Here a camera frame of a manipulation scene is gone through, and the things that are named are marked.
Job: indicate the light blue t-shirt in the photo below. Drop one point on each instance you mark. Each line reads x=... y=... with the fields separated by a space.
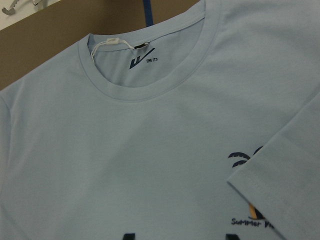
x=203 y=127

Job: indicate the metal reacher grabber tool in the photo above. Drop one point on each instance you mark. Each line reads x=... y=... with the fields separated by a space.
x=9 y=6

